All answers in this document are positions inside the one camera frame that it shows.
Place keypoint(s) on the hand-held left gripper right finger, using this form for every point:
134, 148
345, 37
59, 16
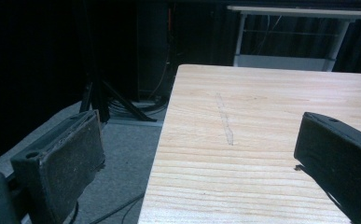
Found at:
340, 161

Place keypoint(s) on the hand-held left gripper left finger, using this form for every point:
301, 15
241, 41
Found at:
61, 161

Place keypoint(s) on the black metal stand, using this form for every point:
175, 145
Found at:
106, 93

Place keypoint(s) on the white metal frame table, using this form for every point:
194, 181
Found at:
288, 37

